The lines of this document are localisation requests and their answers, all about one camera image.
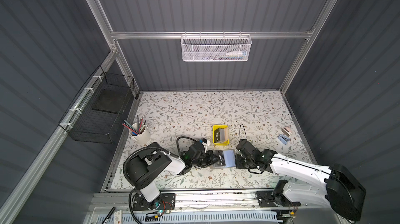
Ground white tube in basket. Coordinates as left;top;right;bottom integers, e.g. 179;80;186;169
224;51;248;59

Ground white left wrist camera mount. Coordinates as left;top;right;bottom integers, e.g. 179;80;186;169
200;138;210;152

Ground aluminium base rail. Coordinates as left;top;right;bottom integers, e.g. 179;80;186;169
90;189;335;212

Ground white pen cup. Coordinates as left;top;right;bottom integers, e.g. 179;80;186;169
129;128;151;145

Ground blue small clip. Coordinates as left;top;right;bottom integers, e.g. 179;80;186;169
278;134;291;145

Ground pink white small clip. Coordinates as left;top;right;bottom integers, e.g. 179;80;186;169
281;128;292;136

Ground black wire basket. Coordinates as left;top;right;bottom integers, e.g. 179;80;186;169
59;68;135;144

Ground coloured pens in cup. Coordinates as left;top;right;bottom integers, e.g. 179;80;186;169
122;116;147;136

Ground yellow plastic tray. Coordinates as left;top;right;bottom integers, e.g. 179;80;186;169
212;125;229;146

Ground black corrugated left cable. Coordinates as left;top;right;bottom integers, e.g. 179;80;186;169
122;135;198;224

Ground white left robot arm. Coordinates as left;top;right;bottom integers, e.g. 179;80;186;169
123;139;226;209

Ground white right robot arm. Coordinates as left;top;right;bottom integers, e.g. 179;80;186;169
235;139;366;223

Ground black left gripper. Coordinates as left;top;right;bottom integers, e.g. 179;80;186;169
191;150;221;168

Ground white slotted cable duct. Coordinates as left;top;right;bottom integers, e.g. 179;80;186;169
95;210;279;224

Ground aluminium frame post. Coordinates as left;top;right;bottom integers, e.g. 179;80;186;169
86;0;140;96

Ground white wire mesh basket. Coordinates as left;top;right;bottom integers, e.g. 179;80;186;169
180;34;252;62

